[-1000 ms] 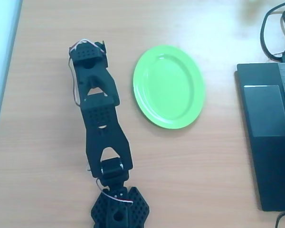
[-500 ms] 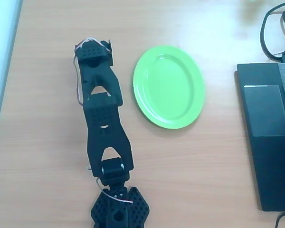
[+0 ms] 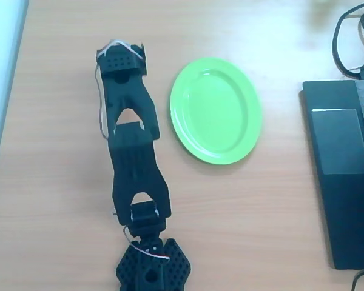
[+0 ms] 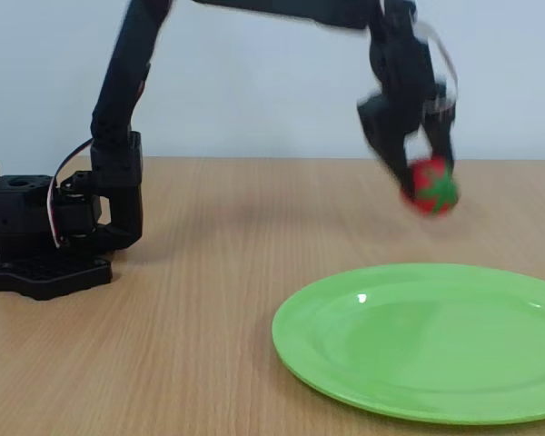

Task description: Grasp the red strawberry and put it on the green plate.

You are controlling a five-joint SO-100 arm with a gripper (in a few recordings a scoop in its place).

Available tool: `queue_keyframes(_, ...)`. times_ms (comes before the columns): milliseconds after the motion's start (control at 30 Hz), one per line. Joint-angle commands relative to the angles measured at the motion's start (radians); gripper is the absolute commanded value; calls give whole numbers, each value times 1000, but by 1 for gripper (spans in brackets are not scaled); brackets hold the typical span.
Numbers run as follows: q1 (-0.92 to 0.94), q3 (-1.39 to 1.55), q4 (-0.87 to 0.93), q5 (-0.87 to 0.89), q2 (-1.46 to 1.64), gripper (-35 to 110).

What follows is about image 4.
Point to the red toy strawberry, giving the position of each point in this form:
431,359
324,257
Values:
433,188

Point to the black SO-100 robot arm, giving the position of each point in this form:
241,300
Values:
118,91

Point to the green plastic plate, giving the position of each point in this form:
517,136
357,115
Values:
418,345

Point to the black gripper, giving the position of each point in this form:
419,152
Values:
387,128

